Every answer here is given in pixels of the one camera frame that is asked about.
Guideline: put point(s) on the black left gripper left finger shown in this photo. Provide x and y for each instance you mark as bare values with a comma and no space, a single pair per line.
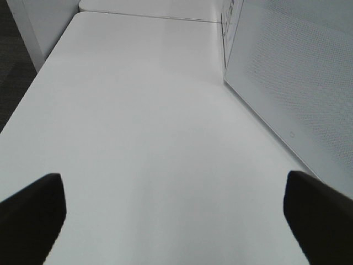
31,220

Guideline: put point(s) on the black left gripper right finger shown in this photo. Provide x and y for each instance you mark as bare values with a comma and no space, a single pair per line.
320,219

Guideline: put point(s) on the white microwave door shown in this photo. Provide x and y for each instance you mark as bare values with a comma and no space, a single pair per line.
298,82

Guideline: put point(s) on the white microwave oven body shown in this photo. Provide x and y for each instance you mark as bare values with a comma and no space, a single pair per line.
229,36

